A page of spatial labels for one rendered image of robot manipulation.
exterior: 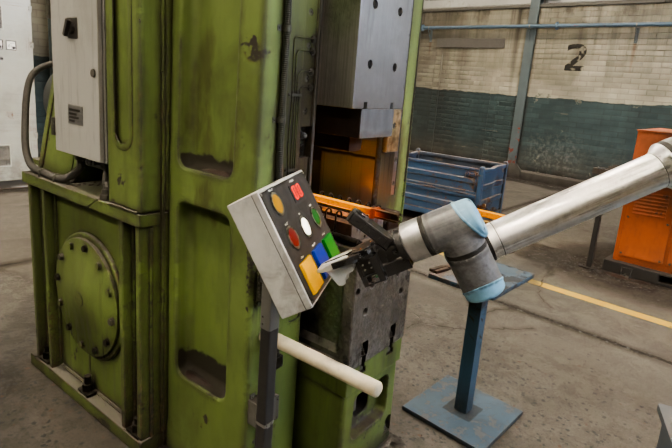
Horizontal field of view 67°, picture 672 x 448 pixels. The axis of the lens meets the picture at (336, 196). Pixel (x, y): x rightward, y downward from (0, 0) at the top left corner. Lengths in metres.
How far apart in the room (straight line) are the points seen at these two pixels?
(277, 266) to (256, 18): 0.74
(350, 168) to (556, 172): 7.57
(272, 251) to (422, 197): 4.68
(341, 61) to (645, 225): 3.83
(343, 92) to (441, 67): 8.92
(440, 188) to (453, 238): 4.58
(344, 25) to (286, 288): 0.86
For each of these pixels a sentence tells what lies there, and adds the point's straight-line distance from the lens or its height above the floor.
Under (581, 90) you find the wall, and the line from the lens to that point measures 9.38.
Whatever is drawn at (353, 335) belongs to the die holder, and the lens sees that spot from 1.80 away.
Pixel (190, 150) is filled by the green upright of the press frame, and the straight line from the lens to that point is 1.83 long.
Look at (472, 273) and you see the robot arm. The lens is 1.10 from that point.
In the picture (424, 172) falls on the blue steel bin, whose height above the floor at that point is 0.56.
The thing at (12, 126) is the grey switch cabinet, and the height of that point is 0.70.
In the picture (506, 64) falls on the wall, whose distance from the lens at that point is 9.88.
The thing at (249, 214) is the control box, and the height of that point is 1.15.
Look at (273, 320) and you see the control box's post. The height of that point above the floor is 0.83.
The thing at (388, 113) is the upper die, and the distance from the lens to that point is 1.79.
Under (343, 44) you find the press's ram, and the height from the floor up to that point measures 1.56.
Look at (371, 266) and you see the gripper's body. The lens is 1.13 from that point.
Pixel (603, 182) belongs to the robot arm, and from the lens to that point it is 1.31.
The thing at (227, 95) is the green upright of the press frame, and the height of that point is 1.37.
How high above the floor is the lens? 1.44
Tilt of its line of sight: 12 degrees down
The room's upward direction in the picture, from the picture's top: 4 degrees clockwise
